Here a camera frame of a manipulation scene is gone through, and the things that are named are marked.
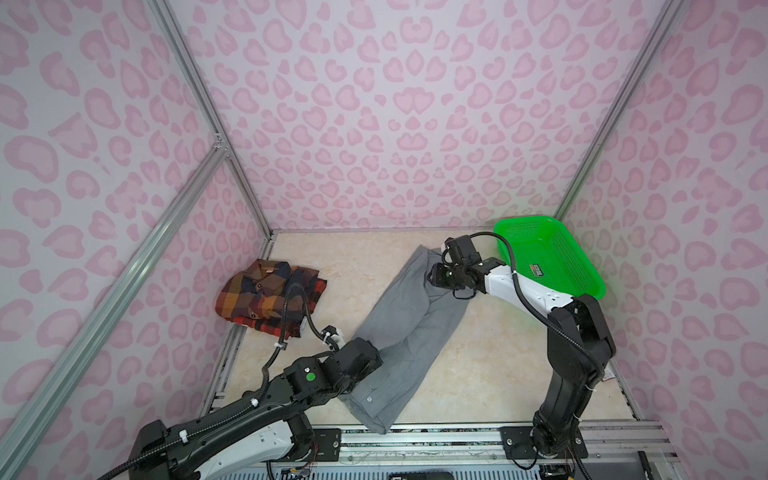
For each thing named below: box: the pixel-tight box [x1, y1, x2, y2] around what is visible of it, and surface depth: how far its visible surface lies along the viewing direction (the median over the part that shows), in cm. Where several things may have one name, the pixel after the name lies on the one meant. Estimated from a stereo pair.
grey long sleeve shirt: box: [339, 245, 472, 434], surface depth 91 cm
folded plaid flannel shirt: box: [215, 260, 327, 339], surface depth 95 cm
